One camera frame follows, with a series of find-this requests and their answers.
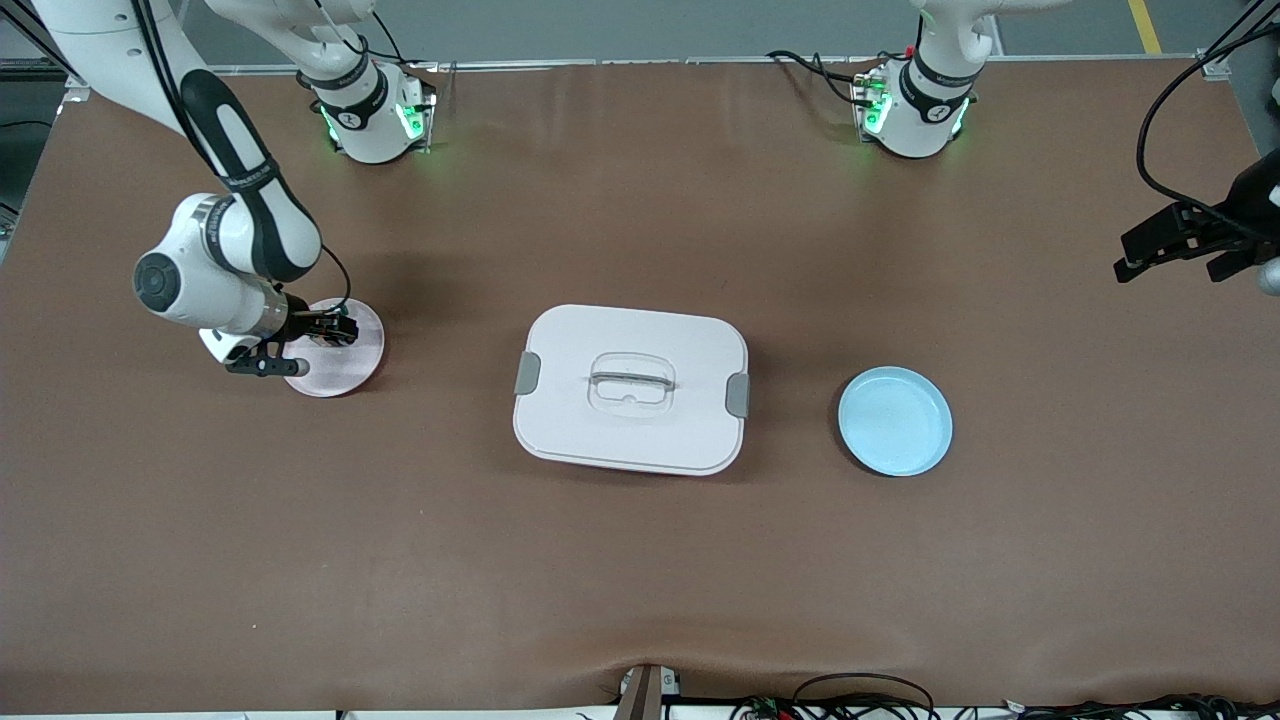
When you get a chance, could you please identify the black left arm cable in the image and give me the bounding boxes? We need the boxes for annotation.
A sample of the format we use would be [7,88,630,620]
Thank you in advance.
[1137,0,1280,241]

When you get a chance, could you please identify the black cable bundle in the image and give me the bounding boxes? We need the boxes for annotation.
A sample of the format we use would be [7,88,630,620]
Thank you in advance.
[1010,693,1280,720]

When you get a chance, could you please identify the white lidded box grey latches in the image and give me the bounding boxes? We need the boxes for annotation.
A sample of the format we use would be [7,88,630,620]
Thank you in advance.
[512,304,751,477]

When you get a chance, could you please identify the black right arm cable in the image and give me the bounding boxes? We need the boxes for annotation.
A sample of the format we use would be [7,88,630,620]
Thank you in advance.
[130,0,353,313]

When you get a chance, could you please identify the camera stand post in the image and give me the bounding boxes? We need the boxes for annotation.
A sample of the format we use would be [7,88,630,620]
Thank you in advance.
[615,663,683,720]

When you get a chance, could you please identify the light blue round plate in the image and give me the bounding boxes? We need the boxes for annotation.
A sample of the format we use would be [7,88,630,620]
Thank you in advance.
[837,366,954,478]

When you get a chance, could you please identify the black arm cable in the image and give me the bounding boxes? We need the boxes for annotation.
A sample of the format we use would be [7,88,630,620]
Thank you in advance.
[1137,0,1280,241]
[130,0,353,313]

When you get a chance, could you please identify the black base power cable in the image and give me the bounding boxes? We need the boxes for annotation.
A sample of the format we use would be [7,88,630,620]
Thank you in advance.
[766,48,881,106]

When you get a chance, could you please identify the pink round plate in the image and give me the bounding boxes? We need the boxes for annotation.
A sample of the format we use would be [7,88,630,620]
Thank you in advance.
[283,297,386,399]

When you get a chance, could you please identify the black cable loop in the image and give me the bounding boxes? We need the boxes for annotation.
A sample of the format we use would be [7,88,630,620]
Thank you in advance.
[790,673,938,720]

